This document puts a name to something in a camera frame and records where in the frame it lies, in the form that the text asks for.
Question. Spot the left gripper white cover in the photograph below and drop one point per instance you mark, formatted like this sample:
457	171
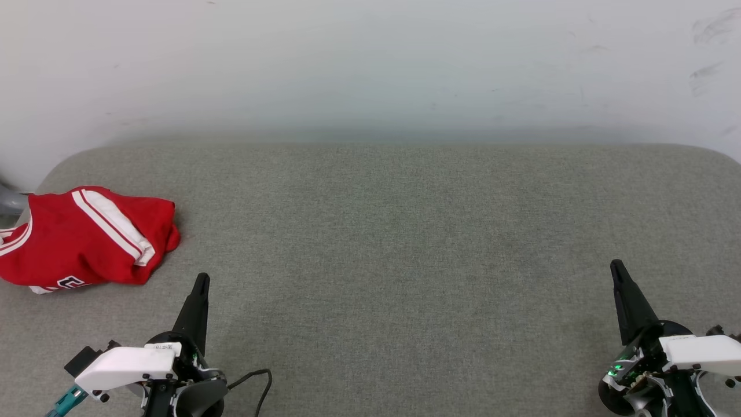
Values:
127	365

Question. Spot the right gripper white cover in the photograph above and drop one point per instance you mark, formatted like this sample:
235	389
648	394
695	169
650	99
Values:
700	353

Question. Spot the red and white basketball jersey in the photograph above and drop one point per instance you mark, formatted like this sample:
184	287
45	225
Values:
75	243

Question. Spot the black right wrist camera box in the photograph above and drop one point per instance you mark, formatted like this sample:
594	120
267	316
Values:
718	331

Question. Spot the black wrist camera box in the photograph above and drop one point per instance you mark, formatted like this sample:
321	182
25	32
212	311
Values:
81	362
718	331

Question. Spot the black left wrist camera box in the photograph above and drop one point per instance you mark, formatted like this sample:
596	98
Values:
81	362

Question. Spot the teal left camera connector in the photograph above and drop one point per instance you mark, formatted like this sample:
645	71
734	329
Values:
69	398

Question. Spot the grey metal pipe frame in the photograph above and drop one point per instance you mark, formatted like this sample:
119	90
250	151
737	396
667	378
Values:
10	200

